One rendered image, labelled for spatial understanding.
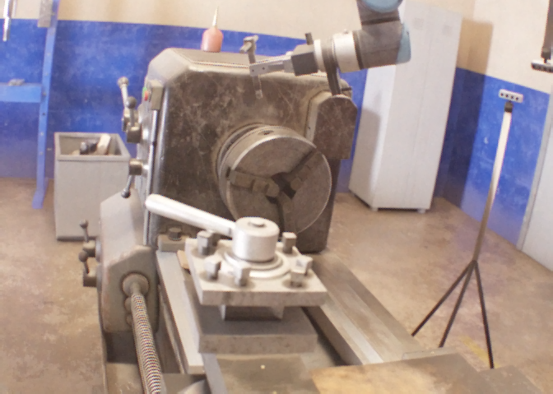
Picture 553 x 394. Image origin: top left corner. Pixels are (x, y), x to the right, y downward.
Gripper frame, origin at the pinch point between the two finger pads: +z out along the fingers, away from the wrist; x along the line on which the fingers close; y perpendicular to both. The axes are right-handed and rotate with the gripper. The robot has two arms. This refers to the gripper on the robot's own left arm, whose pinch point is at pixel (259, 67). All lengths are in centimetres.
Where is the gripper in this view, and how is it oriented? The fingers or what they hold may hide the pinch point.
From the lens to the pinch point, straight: 131.6
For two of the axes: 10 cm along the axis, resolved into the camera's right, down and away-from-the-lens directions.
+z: -9.7, 1.5, 2.0
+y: -2.2, -9.0, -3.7
